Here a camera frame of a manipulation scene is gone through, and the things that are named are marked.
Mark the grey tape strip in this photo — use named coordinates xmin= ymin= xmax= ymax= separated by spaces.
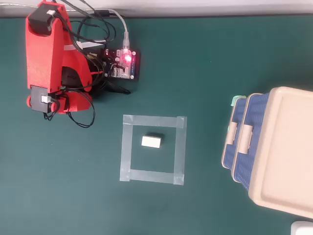
xmin=173 ymin=116 xmax=188 ymax=186
xmin=119 ymin=121 xmax=134 ymax=182
xmin=119 ymin=168 xmax=185 ymax=186
xmin=123 ymin=114 xmax=188 ymax=129

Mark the teal green plastic piece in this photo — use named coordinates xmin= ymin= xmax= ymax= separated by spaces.
xmin=226 ymin=95 xmax=246 ymax=133

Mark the white rounded object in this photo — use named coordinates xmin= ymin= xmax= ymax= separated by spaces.
xmin=290 ymin=221 xmax=313 ymax=235

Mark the beige plastic drawer cabinet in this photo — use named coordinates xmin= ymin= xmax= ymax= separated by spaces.
xmin=247 ymin=86 xmax=313 ymax=219

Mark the blue drawer with beige handle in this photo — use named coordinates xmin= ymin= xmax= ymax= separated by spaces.
xmin=230 ymin=93 xmax=270 ymax=194
xmin=221 ymin=96 xmax=246 ymax=171

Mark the grey USB cable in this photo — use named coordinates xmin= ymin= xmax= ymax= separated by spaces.
xmin=0 ymin=1 xmax=132 ymax=50

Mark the black power cable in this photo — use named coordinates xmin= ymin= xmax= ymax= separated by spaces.
xmin=52 ymin=0 xmax=117 ymax=53

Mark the black controller circuit board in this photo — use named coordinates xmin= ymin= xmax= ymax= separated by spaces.
xmin=103 ymin=47 xmax=142 ymax=83

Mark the black servo cable loop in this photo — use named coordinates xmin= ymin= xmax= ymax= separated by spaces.
xmin=43 ymin=91 xmax=96 ymax=128

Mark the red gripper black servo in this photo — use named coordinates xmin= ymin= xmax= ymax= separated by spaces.
xmin=48 ymin=93 xmax=94 ymax=115

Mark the white cable tie strip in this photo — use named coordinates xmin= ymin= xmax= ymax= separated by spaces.
xmin=63 ymin=41 xmax=105 ymax=51

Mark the white toy brick cube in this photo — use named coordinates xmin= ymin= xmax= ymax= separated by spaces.
xmin=141 ymin=132 xmax=164 ymax=149

